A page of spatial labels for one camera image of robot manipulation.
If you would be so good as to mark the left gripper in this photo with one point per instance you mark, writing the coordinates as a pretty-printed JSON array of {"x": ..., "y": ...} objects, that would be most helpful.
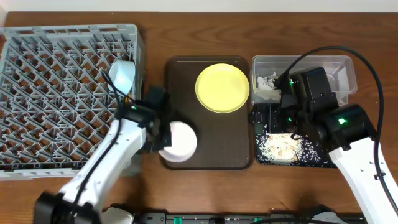
[{"x": 166, "y": 134}]

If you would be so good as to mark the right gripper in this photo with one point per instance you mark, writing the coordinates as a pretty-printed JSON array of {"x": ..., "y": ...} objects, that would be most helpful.
[{"x": 261, "y": 117}]

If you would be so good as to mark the pink bowl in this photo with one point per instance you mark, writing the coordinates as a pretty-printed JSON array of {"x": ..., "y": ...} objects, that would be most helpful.
[{"x": 184, "y": 143}]

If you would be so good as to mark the yellow plate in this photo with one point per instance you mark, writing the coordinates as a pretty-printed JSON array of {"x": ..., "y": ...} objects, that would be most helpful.
[{"x": 222, "y": 88}]

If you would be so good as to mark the blue bowl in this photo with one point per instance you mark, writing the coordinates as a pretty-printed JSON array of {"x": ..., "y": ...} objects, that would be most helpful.
[{"x": 122, "y": 74}]

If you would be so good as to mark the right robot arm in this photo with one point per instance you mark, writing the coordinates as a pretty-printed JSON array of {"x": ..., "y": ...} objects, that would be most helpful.
[{"x": 310, "y": 113}]

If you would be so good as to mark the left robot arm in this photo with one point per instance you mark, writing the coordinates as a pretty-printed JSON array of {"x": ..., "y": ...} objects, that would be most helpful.
[{"x": 142, "y": 125}]

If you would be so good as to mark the black waste tray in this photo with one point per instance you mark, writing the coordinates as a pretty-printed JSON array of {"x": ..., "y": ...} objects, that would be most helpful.
[{"x": 277, "y": 145}]

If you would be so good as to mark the rice and nut scraps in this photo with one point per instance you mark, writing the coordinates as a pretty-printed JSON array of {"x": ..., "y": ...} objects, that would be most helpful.
[{"x": 287, "y": 150}]

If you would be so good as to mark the crumpled white tissue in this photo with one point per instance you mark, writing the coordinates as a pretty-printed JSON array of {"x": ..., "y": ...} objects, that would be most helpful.
[{"x": 266, "y": 88}]

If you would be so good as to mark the clear plastic bin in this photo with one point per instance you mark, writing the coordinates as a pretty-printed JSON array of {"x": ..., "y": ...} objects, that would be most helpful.
[{"x": 339, "y": 70}]

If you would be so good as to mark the dark brown serving tray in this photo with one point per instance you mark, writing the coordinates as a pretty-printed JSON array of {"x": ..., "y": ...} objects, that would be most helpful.
[{"x": 224, "y": 140}]

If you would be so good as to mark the grey dish rack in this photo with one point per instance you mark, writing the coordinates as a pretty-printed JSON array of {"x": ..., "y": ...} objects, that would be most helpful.
[{"x": 56, "y": 106}]

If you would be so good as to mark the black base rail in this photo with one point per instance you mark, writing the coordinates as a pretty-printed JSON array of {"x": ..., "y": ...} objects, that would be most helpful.
[{"x": 233, "y": 218}]

